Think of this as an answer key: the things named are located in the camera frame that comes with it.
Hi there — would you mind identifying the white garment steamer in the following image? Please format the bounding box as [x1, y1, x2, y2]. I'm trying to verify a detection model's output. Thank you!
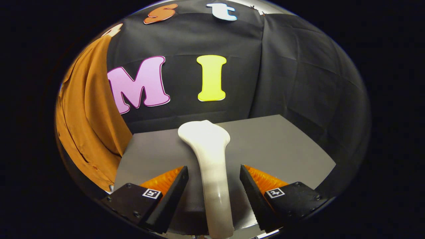
[178, 120, 234, 239]

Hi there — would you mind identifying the brown button-up shirt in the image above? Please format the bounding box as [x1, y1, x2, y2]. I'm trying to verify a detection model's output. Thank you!
[55, 33, 133, 193]

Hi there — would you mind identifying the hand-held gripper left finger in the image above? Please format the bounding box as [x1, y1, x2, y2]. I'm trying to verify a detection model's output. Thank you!
[101, 165, 189, 234]

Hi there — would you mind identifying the black backdrop cloth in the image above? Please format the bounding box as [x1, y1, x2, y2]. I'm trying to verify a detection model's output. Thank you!
[63, 0, 372, 199]

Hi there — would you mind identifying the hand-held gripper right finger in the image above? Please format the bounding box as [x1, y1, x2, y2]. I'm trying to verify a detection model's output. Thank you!
[240, 164, 327, 233]

